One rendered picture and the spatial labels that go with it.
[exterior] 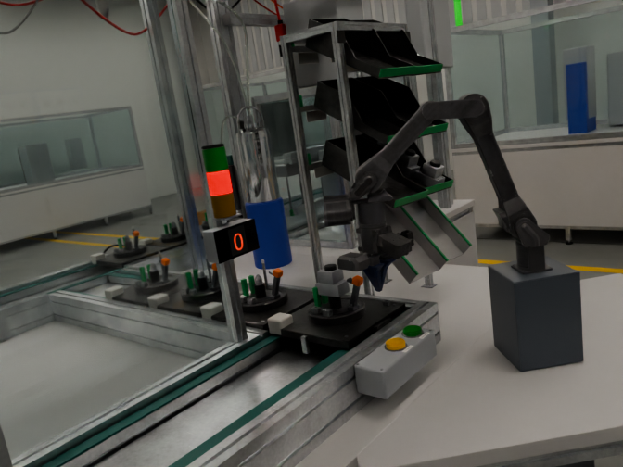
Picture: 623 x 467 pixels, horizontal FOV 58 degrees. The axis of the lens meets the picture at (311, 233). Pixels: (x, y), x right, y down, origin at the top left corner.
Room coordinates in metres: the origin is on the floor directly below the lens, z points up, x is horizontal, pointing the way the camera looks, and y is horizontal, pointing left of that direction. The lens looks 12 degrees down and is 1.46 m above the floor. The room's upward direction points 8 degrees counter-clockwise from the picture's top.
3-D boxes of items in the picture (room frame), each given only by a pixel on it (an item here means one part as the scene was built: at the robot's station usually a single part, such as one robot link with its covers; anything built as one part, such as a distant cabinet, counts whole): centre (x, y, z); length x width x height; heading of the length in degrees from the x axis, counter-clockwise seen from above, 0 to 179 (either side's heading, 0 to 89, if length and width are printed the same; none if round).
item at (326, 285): (1.29, -0.03, 1.06); 0.08 x 0.04 x 0.07; 49
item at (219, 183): (1.22, 0.18, 1.33); 0.05 x 0.05 x 0.05
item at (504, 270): (1.15, -0.46, 0.96); 0.14 x 0.14 x 0.20; 3
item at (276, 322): (1.27, 0.11, 0.97); 0.05 x 0.05 x 0.04; 49
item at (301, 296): (1.45, 0.16, 1.01); 0.24 x 0.24 x 0.13; 49
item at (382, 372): (1.08, -0.14, 0.93); 0.21 x 0.07 x 0.06; 139
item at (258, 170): (2.26, 0.17, 1.32); 0.14 x 0.14 x 0.38
